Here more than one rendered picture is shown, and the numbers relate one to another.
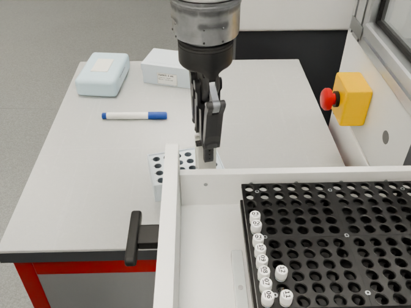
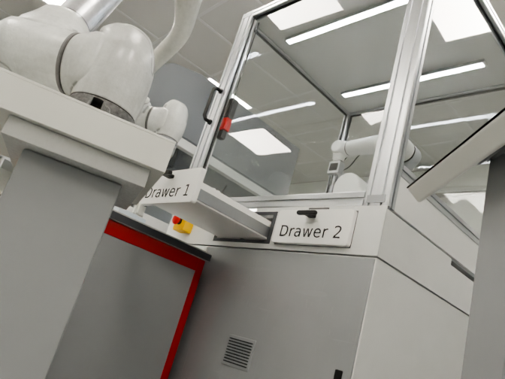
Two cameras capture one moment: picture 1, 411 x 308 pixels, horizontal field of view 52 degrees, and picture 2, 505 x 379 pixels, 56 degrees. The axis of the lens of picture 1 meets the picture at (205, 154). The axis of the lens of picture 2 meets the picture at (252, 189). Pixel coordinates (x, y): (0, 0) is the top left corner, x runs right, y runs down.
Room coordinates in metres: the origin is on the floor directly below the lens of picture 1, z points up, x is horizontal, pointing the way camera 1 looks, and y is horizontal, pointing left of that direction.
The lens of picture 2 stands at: (-0.95, 0.74, 0.48)
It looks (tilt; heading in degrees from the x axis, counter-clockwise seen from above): 18 degrees up; 321
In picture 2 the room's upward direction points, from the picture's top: 17 degrees clockwise
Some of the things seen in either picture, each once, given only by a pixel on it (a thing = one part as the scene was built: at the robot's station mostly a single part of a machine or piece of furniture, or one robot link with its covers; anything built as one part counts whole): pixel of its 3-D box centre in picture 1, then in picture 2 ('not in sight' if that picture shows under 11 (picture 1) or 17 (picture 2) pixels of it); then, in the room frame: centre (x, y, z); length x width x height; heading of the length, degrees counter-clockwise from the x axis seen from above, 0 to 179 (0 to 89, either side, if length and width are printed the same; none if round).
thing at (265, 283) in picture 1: (263, 295); not in sight; (0.24, -0.06, 0.89); 0.01 x 0.01 x 0.05
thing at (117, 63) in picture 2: not in sight; (115, 70); (0.09, 0.41, 1.00); 0.18 x 0.16 x 0.22; 46
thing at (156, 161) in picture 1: (186, 172); (123, 217); (0.56, 0.03, 0.78); 0.12 x 0.08 x 0.04; 104
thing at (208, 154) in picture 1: (209, 151); not in sight; (0.51, -0.01, 0.86); 0.03 x 0.01 x 0.05; 14
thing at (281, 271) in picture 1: (279, 282); not in sight; (0.26, -0.08, 0.89); 0.01 x 0.01 x 0.05
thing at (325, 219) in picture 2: not in sight; (312, 227); (0.00, -0.29, 0.87); 0.29 x 0.02 x 0.11; 2
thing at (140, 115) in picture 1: (134, 115); not in sight; (0.75, 0.15, 0.77); 0.14 x 0.02 x 0.02; 91
